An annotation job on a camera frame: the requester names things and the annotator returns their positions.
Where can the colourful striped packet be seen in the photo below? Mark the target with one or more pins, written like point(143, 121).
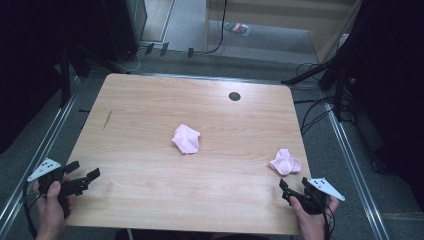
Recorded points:
point(237, 28)

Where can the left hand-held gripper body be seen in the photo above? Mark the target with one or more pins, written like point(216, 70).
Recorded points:
point(45, 168)

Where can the person's left hand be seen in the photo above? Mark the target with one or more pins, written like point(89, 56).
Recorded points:
point(50, 208)

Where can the person's right hand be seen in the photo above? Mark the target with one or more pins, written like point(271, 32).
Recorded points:
point(311, 221)

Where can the dark tall cabinet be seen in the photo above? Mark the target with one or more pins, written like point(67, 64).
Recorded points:
point(123, 26)

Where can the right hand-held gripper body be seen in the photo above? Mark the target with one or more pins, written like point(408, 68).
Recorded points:
point(318, 196)

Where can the person's dark clothing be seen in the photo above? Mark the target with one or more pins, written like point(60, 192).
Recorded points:
point(186, 236)

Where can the metal floor rail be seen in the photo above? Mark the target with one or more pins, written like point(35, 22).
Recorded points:
point(36, 156)
point(353, 166)

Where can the black round table grommet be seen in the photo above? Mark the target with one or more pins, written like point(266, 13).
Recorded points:
point(234, 96)

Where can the pink sock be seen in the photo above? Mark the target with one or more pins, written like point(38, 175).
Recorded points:
point(285, 162)
point(186, 139)

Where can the black metal stand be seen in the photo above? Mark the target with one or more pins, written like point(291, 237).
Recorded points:
point(65, 80)
point(308, 74)

